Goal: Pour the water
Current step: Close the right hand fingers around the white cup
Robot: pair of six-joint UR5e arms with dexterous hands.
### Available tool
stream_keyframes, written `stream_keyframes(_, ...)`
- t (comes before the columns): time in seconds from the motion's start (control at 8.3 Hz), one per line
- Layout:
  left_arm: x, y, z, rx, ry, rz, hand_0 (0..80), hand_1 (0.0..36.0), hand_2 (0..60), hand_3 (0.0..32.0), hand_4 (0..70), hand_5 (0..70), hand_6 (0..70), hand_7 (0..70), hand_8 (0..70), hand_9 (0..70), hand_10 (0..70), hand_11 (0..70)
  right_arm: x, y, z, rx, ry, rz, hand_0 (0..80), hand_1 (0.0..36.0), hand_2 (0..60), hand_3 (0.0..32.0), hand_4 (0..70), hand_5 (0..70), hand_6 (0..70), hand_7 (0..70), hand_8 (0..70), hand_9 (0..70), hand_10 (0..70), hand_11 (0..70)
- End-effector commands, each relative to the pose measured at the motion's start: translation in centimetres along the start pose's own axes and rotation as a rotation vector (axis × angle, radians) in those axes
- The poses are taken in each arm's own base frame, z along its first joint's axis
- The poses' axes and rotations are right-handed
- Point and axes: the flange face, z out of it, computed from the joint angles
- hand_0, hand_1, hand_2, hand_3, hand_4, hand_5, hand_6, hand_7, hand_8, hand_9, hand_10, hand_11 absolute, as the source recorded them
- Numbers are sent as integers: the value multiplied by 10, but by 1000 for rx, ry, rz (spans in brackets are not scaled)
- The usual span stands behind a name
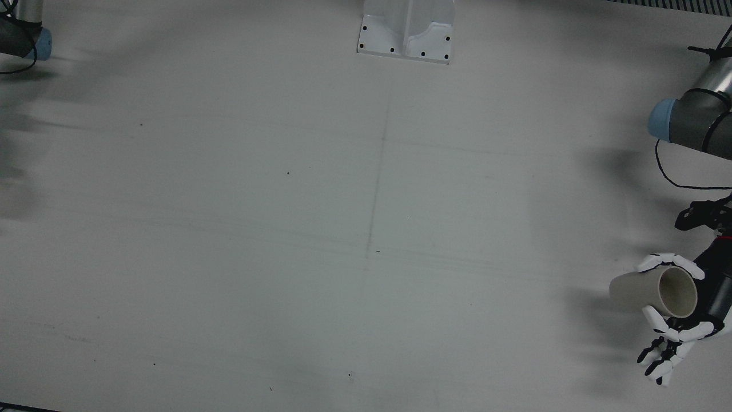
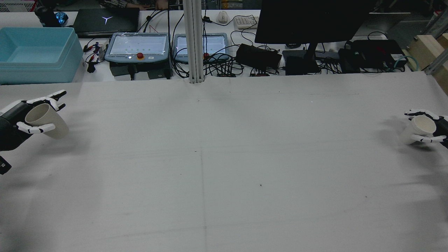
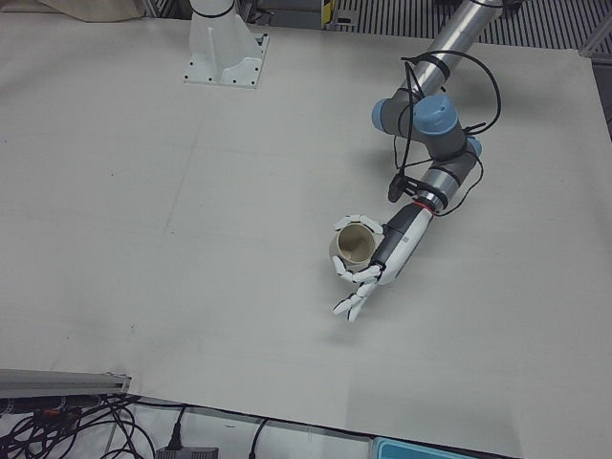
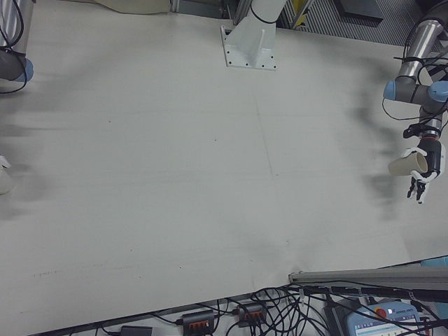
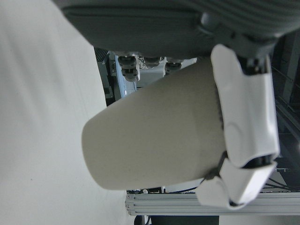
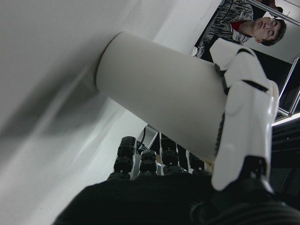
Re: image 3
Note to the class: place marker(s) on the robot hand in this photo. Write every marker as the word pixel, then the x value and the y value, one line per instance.
pixel 406 234

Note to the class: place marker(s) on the beige paper cup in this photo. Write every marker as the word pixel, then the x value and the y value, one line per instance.
pixel 354 244

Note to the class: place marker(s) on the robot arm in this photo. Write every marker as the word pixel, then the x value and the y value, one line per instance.
pixel 432 115

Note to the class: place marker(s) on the white table cover sheet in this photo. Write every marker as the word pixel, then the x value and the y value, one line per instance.
pixel 191 239

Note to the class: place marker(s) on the light blue plastic bin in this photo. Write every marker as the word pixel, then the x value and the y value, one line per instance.
pixel 430 449

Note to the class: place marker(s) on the dark grey power brick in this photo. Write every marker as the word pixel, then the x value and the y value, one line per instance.
pixel 186 453

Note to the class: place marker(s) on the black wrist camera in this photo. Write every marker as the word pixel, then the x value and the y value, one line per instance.
pixel 398 189

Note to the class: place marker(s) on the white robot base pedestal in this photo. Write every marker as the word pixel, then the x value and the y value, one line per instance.
pixel 220 48

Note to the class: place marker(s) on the aluminium frame rail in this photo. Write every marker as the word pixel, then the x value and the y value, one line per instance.
pixel 597 38

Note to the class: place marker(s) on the aluminium profile post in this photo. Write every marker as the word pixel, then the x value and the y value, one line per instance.
pixel 62 380

